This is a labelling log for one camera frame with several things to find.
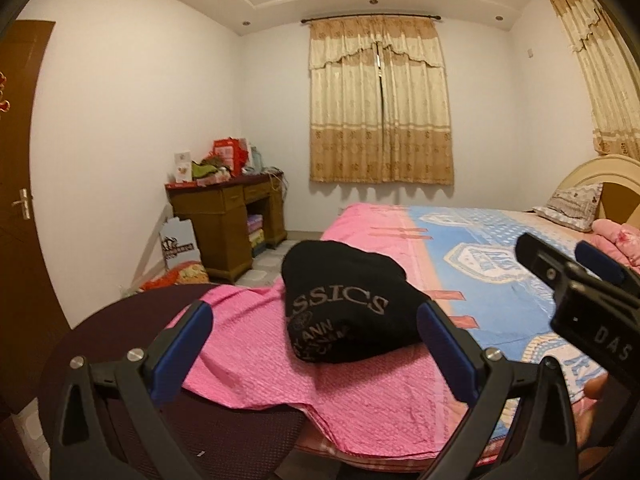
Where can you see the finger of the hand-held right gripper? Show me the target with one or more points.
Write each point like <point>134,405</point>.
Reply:
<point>600,262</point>
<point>542,262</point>

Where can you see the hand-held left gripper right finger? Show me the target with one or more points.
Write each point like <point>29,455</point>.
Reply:
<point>445,355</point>

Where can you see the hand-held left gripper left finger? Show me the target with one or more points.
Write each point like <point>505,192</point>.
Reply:
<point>185,350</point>

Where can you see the black printed garment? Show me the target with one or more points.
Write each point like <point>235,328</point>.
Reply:
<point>340,270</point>

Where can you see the person's right hand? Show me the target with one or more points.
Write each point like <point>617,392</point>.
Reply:
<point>596,387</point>

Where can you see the pink floral quilt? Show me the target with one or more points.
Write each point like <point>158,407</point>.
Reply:
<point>620,240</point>

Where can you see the pink textured bedspread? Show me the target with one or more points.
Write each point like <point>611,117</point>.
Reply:
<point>240,360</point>

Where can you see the grey patterned pillow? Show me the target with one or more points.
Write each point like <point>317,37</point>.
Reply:
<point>570,207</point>

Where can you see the blue patterned blanket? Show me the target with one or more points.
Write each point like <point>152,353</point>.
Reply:
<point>480,260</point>

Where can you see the red floral bag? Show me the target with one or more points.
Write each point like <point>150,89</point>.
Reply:
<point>177,277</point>

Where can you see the cream bed headboard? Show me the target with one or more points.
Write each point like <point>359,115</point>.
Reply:
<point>617,180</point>

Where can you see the white printed paper bag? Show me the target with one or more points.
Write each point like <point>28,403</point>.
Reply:
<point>177,247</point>

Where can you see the brown wooden desk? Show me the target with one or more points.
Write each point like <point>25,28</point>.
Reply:
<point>220,230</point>

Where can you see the stack of pastel boxes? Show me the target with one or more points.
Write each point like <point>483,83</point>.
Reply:
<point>256,235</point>

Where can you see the green packaged goods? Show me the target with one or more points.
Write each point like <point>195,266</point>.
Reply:
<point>210,172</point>

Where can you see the white card box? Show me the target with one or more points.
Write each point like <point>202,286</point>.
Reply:
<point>182,166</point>

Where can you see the beige patterned side curtain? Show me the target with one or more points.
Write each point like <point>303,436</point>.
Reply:
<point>600,75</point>

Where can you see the brown wooden door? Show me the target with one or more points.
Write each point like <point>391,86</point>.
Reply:
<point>20,260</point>

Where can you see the red gift bag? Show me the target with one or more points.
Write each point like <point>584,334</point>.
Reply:
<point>229,155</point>

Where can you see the light blue bag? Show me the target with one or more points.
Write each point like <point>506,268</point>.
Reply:
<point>256,160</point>

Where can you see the beige patterned window curtain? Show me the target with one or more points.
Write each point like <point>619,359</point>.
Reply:
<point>380,110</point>

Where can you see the dark curtain rod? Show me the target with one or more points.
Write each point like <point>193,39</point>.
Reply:
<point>372,18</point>

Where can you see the red door decoration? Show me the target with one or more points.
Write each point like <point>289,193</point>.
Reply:
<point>3,92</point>

